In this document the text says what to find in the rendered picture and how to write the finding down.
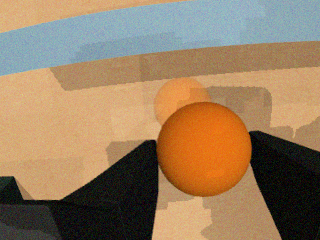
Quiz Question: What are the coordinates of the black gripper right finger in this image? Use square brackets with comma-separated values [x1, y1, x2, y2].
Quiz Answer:
[248, 131, 320, 240]

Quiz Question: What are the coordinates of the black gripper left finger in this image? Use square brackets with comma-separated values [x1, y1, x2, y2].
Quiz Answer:
[0, 139, 159, 240]

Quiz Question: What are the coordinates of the light blue flat bar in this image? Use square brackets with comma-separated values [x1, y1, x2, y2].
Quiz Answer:
[0, 0, 320, 76]

